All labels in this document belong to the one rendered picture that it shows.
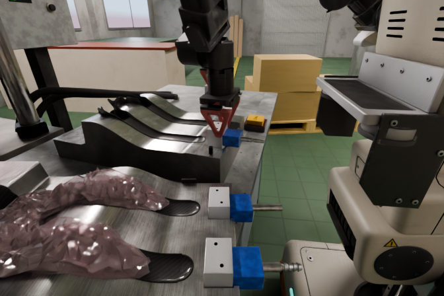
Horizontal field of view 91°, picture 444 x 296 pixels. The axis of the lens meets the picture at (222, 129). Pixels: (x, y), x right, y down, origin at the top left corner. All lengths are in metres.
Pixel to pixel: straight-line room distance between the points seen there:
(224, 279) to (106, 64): 3.20
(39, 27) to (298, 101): 2.22
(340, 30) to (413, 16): 9.68
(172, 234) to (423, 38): 0.50
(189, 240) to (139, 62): 2.88
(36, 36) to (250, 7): 8.78
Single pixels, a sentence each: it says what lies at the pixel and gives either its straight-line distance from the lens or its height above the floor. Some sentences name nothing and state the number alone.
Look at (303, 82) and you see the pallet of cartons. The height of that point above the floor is 0.61.
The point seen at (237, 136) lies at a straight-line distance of 0.50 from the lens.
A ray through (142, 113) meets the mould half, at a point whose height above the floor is 0.92.
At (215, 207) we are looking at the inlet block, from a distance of 0.38.
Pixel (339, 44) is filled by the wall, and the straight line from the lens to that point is 10.24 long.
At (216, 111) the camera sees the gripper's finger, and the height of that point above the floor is 0.99.
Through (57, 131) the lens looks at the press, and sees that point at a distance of 1.06.
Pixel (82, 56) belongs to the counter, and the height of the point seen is 0.78.
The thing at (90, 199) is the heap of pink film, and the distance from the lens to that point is 0.42.
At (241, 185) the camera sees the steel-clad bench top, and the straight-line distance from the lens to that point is 0.55.
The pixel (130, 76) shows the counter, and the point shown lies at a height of 0.54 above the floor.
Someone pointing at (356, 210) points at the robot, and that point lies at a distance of 0.58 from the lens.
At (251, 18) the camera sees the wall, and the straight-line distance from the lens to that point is 9.59.
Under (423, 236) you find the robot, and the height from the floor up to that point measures 0.80.
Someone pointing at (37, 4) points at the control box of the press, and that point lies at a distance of 1.24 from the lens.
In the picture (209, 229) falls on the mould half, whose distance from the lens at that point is 0.39.
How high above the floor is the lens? 1.15
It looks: 25 degrees down
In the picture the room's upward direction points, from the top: straight up
